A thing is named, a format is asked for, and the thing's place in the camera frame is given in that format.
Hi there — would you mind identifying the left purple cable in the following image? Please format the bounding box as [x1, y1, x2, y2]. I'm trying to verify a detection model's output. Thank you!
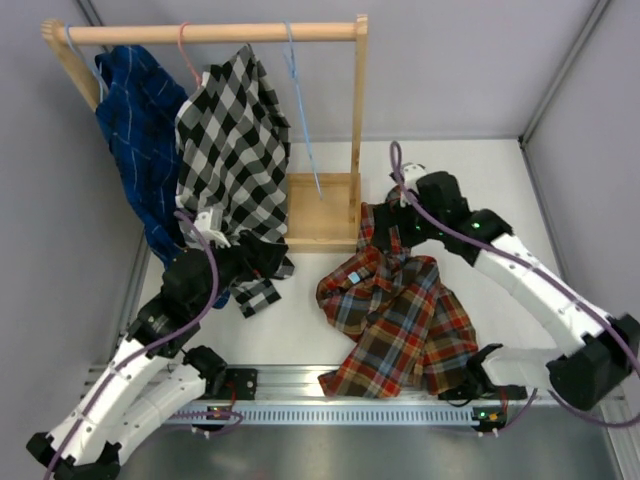
[44, 209, 246, 480]

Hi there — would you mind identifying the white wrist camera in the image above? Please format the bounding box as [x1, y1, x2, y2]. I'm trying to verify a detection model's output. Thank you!
[194, 207, 231, 248]
[400, 162, 427, 199]

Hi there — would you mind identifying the light blue left hanger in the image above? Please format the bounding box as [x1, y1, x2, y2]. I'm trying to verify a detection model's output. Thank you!
[64, 24, 107, 102]

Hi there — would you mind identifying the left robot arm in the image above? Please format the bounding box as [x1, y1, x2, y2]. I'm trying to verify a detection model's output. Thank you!
[26, 231, 288, 479]

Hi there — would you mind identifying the wooden clothes rack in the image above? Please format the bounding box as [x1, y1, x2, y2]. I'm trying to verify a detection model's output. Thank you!
[40, 15, 368, 253]

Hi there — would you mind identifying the perforated cable duct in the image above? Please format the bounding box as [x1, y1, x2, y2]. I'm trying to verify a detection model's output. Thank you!
[166, 402, 479, 427]

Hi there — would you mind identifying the pink hanger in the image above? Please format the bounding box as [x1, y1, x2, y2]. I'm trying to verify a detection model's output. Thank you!
[177, 22, 202, 87]

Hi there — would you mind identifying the black white checkered shirt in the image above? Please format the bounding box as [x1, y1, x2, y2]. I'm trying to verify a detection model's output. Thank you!
[175, 44, 295, 318]

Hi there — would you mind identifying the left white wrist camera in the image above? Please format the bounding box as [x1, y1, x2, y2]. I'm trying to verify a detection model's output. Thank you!
[194, 207, 231, 248]

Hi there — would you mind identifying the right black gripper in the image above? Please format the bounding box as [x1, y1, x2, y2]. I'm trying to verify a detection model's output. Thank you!
[370, 195, 444, 257]

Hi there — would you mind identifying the light blue empty hanger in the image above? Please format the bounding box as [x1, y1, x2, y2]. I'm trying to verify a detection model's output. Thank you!
[283, 21, 323, 200]

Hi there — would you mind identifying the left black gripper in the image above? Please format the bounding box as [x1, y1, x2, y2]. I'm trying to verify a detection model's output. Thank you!
[191, 229, 288, 316]

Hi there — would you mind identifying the blue plaid shirt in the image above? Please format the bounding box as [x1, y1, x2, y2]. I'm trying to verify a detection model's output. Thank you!
[95, 45, 187, 266]

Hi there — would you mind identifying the red orange plaid shirt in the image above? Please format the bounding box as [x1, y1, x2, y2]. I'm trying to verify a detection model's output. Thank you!
[315, 203, 478, 398]

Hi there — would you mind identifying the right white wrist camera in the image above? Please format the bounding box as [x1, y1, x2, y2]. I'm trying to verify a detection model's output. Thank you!
[400, 162, 427, 199]

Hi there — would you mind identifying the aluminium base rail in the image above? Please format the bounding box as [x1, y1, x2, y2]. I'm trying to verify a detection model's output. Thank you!
[79, 363, 626, 403]

